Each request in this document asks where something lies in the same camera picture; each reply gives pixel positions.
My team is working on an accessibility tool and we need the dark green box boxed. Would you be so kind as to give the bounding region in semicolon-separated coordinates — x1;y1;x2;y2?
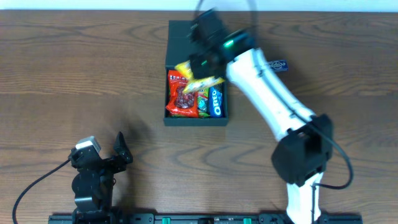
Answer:
164;20;229;127

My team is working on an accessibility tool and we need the yellow Hacks candy bag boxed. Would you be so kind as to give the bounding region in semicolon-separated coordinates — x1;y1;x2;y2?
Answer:
175;60;225;94

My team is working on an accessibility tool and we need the blue Oreo cookie pack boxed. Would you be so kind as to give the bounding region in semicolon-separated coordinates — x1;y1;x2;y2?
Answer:
208;85;223;118

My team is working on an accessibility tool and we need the red Hacks candy bag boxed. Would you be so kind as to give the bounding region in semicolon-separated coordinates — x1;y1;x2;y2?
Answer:
165;70;199;118

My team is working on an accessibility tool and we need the blue Eclipse mint tin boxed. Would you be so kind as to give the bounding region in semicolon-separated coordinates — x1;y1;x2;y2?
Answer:
268;60;289;72

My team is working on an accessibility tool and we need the green Haribo gummy bag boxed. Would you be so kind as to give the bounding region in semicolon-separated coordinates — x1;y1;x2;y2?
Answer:
197;88;210;118

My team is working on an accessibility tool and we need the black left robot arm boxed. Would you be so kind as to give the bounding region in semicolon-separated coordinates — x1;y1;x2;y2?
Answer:
68;132;133;223

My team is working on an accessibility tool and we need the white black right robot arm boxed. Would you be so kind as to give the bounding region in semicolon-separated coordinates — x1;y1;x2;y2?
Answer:
190;9;331;223

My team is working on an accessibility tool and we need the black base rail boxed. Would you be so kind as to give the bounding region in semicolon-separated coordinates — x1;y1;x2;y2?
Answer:
48;212;364;224

